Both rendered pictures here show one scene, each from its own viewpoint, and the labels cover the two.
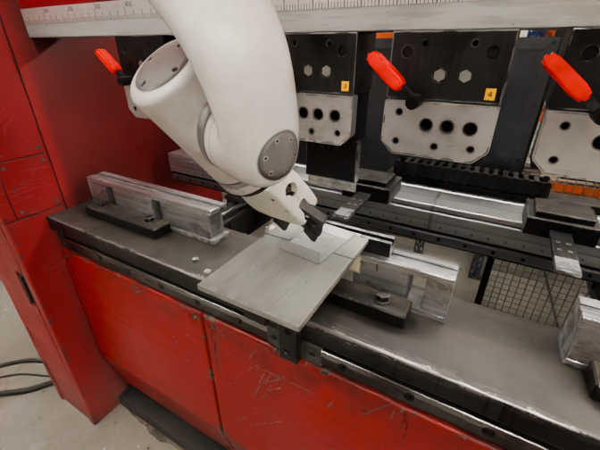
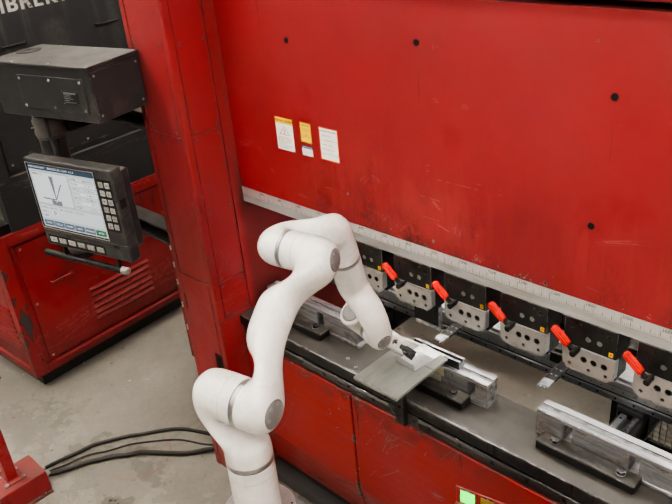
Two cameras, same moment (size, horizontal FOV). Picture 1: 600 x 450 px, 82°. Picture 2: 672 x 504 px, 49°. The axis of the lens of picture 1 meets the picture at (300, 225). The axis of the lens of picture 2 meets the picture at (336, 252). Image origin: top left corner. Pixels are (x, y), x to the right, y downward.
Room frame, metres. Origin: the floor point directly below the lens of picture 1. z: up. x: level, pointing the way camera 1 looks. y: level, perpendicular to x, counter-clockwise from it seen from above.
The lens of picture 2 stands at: (-1.42, -0.37, 2.48)
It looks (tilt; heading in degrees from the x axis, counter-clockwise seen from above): 28 degrees down; 17
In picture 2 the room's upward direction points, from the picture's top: 5 degrees counter-clockwise
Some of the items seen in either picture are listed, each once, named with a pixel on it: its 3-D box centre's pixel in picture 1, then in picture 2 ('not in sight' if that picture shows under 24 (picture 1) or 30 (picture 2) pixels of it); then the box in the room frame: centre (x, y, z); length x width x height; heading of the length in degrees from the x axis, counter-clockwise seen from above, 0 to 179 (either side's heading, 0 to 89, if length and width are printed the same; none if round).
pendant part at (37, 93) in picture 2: not in sight; (89, 167); (0.87, 1.24, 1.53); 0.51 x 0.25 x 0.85; 74
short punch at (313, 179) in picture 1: (331, 163); (428, 314); (0.62, -0.06, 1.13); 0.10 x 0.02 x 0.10; 60
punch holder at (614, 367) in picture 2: not in sight; (596, 343); (0.33, -0.56, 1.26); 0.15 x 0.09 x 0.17; 60
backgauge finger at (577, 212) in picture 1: (562, 234); (563, 364); (0.56, -0.49, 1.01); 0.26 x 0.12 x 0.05; 150
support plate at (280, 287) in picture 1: (291, 262); (401, 368); (0.49, 0.01, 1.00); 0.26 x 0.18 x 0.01; 150
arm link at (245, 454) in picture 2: not in sight; (232, 416); (-0.15, 0.31, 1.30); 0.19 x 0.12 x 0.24; 71
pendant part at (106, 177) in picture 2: not in sight; (88, 203); (0.77, 1.22, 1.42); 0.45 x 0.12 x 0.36; 74
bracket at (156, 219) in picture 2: not in sight; (137, 232); (1.03, 1.20, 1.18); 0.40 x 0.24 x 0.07; 60
